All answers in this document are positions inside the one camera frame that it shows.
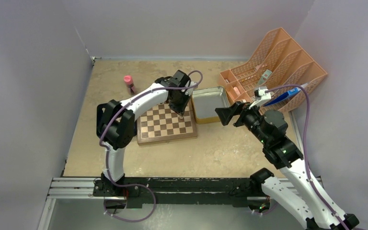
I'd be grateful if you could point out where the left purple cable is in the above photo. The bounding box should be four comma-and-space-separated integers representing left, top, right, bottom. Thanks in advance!
99, 70, 204, 223

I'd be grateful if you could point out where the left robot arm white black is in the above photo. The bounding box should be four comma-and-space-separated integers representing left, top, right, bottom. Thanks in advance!
96, 70, 201, 196

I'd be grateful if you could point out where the orange plastic file organizer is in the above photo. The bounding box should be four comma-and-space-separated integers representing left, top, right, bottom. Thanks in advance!
218, 27, 328, 104

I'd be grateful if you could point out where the gold metal tin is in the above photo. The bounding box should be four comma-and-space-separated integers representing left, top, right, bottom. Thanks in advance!
192, 86, 229, 125

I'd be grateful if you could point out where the white card pack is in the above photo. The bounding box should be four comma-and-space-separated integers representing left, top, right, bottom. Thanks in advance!
257, 69, 272, 85

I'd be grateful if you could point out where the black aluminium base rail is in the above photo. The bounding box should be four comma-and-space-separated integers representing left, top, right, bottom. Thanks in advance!
48, 177, 269, 208

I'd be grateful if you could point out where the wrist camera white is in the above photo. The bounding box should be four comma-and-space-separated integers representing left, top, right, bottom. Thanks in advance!
249, 86, 272, 109
185, 81, 199, 96

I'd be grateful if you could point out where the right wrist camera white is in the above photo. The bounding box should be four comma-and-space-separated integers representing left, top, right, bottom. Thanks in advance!
249, 86, 272, 109

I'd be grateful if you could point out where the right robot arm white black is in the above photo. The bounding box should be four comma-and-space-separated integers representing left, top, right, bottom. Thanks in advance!
215, 102, 359, 230

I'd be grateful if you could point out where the pink capped bottle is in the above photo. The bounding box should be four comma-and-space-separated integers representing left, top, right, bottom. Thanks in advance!
123, 75, 136, 95

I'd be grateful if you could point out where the wooden chess board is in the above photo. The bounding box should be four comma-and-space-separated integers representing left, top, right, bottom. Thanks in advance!
137, 102, 198, 145

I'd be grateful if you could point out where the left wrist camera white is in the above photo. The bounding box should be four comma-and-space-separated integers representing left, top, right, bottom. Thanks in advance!
185, 81, 199, 96

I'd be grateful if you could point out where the purple cable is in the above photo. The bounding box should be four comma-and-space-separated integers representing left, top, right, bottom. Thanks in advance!
266, 84, 366, 230
99, 70, 204, 223

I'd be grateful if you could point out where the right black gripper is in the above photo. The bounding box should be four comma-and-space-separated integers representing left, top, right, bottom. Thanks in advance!
215, 100, 270, 145

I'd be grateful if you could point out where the pink eraser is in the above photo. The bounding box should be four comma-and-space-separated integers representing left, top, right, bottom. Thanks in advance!
233, 86, 241, 97

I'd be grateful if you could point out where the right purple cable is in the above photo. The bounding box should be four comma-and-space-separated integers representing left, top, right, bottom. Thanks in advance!
266, 84, 366, 230

